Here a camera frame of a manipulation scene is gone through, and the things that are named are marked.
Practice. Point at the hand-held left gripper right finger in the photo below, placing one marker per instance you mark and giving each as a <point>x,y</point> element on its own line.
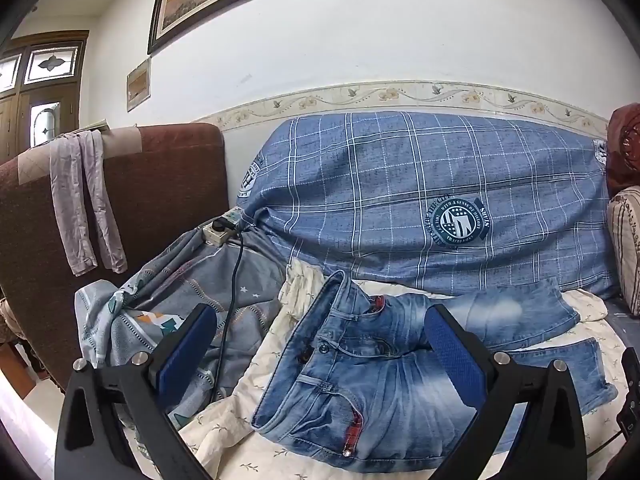
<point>452,355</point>

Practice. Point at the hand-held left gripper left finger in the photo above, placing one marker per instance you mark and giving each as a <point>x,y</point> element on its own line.
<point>185,350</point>

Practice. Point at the blue denim pants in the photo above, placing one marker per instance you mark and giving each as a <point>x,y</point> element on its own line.
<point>380,390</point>

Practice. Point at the grey patterned blanket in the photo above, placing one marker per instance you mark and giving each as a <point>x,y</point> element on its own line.
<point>210,280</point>

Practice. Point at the cream floral quilt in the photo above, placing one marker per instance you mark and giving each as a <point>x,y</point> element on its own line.
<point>235,440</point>

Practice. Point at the white power strip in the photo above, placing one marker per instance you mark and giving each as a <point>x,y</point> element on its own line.
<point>216,236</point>

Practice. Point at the striped beige cushion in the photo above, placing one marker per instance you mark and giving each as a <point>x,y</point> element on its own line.
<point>627,245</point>

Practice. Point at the brown upholstered headboard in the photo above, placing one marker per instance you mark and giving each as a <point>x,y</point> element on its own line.
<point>165,185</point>

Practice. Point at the low wooden furniture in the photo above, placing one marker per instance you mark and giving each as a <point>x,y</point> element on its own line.
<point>17,370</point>

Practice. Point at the lilac hanging cloth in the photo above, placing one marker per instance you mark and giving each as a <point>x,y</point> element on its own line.
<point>65,200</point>

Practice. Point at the blue plaid sofa cover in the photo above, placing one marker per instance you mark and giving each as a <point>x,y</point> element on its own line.
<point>380,175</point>

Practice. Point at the folded paper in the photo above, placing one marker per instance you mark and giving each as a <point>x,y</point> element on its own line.
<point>95,126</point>

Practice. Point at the shiny brown bag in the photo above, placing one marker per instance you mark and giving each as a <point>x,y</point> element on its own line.
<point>625,150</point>

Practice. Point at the wooden glazed door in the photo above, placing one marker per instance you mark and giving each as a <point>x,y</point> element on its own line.
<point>20,110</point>

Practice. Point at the small framed wall plaque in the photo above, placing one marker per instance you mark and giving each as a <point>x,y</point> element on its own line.
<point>138,85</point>

